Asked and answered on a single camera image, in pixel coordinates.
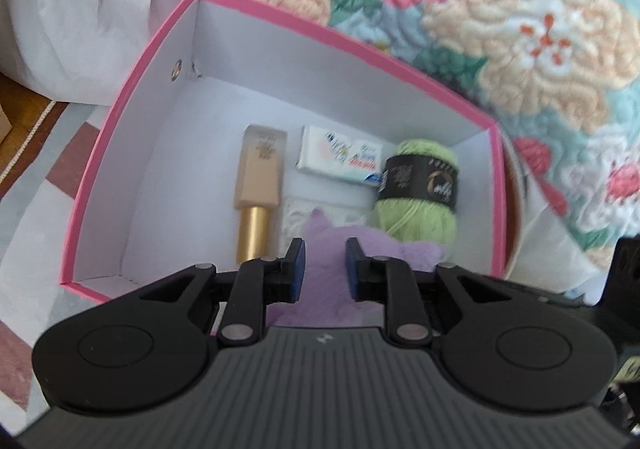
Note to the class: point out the white tissue pack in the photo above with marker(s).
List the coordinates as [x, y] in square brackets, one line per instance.
[330, 154]

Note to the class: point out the checkered rug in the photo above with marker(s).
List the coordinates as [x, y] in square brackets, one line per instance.
[35, 209]

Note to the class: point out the green yarn ball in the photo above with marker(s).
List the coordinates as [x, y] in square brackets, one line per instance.
[420, 219]

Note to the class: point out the pink cardboard box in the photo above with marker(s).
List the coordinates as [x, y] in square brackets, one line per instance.
[165, 209]

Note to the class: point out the floral quilt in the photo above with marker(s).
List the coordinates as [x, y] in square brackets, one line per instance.
[500, 29]

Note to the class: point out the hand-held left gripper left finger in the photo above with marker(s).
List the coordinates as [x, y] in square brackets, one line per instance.
[298, 269]

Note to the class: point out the foundation bottle with gold cap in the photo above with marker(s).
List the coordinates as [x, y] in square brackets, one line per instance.
[262, 179]

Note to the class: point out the purple plush cloth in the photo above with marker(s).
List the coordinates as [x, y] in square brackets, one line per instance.
[325, 274]

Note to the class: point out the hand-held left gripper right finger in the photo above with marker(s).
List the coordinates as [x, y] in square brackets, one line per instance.
[352, 271]

